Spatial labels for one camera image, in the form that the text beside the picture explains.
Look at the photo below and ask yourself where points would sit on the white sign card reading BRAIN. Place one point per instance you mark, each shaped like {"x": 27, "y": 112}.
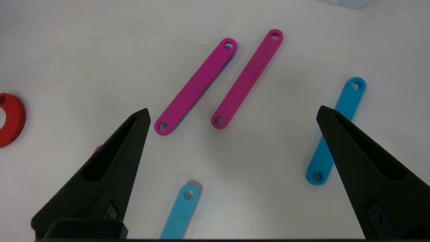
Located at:
{"x": 346, "y": 2}

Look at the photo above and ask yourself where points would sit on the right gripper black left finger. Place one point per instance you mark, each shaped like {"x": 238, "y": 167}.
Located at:
{"x": 107, "y": 174}

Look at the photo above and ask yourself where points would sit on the short pink bar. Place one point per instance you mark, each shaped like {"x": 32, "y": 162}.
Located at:
{"x": 247, "y": 80}

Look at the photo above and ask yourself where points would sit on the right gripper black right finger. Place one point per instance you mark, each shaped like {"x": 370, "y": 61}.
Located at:
{"x": 379, "y": 181}

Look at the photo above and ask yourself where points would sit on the short blue bar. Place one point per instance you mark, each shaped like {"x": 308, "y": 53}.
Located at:
{"x": 349, "y": 97}

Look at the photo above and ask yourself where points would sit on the long blue bar with holes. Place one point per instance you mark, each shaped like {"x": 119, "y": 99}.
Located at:
{"x": 181, "y": 211}

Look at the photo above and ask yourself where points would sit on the long pink bar with holes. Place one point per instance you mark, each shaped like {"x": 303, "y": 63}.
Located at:
{"x": 96, "y": 149}
{"x": 195, "y": 87}

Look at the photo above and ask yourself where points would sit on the red C-shaped piece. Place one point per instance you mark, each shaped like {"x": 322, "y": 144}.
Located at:
{"x": 15, "y": 117}

